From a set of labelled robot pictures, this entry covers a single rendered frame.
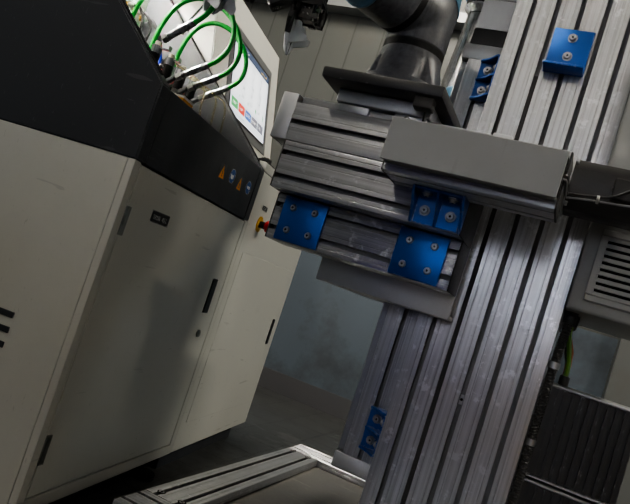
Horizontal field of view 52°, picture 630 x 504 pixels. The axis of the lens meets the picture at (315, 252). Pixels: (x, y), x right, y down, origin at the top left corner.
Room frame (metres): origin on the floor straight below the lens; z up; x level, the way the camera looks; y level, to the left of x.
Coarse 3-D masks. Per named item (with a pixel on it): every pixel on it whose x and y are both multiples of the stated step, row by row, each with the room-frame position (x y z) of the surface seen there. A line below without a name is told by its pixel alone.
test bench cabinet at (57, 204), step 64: (0, 128) 1.32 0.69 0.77; (0, 192) 1.30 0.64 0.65; (64, 192) 1.27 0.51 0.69; (128, 192) 1.25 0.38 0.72; (0, 256) 1.29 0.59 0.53; (64, 256) 1.26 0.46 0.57; (0, 320) 1.28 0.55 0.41; (64, 320) 1.25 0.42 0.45; (0, 384) 1.27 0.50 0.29; (64, 384) 1.26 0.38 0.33; (192, 384) 1.91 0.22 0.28; (0, 448) 1.26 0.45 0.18
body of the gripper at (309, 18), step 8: (296, 0) 1.66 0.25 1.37; (304, 0) 1.65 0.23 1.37; (312, 0) 1.64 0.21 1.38; (320, 0) 1.64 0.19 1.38; (296, 8) 1.65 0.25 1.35; (304, 8) 1.66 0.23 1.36; (312, 8) 1.64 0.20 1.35; (320, 8) 1.64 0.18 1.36; (304, 16) 1.66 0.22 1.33; (312, 16) 1.64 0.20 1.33; (320, 16) 1.68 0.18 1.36; (304, 24) 1.71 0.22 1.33; (312, 24) 1.69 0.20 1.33; (320, 24) 1.68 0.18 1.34
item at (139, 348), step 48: (144, 192) 1.31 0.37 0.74; (144, 240) 1.37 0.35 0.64; (192, 240) 1.60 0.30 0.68; (144, 288) 1.44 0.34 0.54; (192, 288) 1.69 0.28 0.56; (96, 336) 1.32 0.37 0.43; (144, 336) 1.52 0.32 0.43; (192, 336) 1.79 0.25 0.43; (96, 384) 1.38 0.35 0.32; (144, 384) 1.60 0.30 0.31; (48, 432) 1.27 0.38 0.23; (96, 432) 1.45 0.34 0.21; (144, 432) 1.69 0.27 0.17; (48, 480) 1.32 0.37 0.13
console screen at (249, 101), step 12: (252, 48) 2.33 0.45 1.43; (240, 60) 2.22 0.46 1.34; (252, 60) 2.34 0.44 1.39; (240, 72) 2.23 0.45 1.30; (252, 72) 2.35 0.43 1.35; (264, 72) 2.49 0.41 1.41; (228, 84) 2.13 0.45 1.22; (240, 84) 2.24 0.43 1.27; (252, 84) 2.36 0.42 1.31; (264, 84) 2.50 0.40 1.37; (228, 96) 2.14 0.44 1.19; (240, 96) 2.25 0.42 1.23; (252, 96) 2.37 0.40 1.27; (264, 96) 2.51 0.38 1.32; (240, 108) 2.25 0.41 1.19; (252, 108) 2.38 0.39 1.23; (264, 108) 2.52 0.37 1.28; (240, 120) 2.26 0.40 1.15; (252, 120) 2.39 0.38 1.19; (264, 120) 2.53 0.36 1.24; (252, 132) 2.40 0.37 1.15; (264, 132) 2.55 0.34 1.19; (252, 144) 2.42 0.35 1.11; (264, 144) 2.56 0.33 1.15
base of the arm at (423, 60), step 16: (384, 48) 1.15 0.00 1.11; (400, 48) 1.12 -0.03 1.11; (416, 48) 1.11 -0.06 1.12; (432, 48) 1.12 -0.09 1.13; (384, 64) 1.12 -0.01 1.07; (400, 64) 1.10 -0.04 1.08; (416, 64) 1.10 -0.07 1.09; (432, 64) 1.12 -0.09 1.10; (416, 80) 1.10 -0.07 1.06; (432, 80) 1.11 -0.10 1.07
